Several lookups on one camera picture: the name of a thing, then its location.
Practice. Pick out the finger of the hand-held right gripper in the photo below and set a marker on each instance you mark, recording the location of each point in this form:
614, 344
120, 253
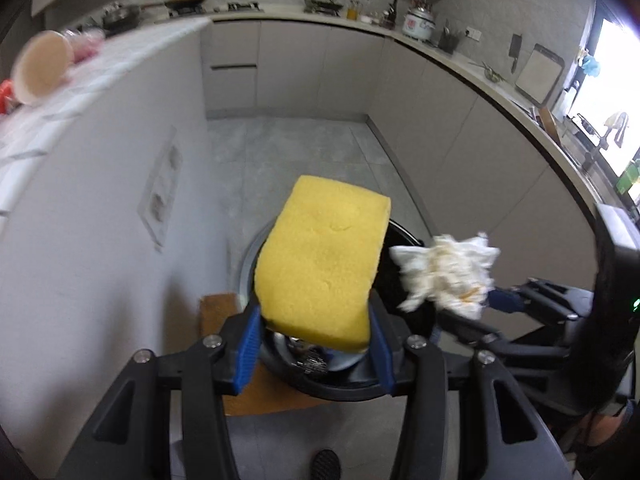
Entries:
505, 302
470, 331

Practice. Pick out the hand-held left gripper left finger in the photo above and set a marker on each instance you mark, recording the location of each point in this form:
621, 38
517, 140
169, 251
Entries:
247, 355

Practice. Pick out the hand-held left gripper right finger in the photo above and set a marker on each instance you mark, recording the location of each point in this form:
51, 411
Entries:
382, 355

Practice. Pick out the white tissue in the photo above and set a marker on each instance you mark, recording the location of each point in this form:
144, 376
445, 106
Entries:
445, 275

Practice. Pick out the steel wool scrubber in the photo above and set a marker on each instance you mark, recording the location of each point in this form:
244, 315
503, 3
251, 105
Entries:
312, 360

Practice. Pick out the black plastic bucket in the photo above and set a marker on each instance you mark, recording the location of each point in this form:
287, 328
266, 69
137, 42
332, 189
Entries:
325, 390

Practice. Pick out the yellow sponge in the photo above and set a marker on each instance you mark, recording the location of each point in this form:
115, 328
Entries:
320, 265

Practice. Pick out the pink plastic bag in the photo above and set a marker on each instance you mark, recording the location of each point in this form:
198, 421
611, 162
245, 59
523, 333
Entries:
85, 44

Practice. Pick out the white paper cup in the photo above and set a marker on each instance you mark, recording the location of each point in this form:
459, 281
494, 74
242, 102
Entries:
42, 65

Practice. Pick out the brown wooden stool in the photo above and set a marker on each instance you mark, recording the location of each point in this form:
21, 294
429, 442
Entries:
215, 310

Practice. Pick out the green bottle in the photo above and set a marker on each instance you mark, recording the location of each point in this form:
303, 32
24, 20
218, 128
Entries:
629, 180

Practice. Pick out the steel sink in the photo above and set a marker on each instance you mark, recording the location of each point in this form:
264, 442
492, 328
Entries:
575, 160

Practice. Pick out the steel faucet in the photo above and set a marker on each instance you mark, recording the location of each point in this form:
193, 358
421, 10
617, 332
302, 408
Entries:
592, 152

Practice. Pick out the black mesh shoe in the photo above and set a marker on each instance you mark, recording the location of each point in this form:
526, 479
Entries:
325, 466

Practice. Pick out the beige cloth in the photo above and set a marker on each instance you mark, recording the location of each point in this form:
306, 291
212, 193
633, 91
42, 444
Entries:
617, 127

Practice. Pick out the white island socket panel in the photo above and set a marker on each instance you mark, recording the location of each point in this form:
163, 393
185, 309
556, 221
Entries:
160, 190

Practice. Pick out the window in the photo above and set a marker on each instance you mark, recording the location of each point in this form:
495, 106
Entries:
617, 70

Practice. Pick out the blue glove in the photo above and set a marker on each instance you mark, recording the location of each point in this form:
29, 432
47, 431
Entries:
590, 64

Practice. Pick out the beige cutting board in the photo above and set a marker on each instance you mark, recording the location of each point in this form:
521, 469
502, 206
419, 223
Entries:
540, 72

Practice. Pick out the white kitchen island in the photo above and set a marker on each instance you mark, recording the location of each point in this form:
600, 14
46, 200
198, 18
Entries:
100, 185

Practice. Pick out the bowl of greens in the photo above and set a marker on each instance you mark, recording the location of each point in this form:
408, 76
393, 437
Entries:
494, 74

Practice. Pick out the black cleaver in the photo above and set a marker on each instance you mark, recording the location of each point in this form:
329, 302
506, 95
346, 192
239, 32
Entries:
514, 50

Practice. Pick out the black utensil holder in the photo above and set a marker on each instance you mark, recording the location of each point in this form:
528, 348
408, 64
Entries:
448, 42

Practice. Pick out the white rice cooker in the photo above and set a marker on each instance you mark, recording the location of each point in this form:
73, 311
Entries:
417, 25

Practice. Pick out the grey base cabinets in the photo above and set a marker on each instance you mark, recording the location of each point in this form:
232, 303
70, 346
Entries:
310, 70

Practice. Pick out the dark glass bottle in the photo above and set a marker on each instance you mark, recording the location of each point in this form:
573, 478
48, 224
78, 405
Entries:
393, 15

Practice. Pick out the yellow oil bottle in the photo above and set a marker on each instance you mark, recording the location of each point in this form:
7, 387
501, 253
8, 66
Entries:
354, 11

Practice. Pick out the black gas stove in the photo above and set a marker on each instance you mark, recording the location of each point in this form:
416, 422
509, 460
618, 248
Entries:
245, 7

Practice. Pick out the black wok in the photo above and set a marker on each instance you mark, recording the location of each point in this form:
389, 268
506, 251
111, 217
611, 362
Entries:
187, 5

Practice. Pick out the white wall socket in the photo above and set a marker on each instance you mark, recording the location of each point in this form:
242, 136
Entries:
473, 33

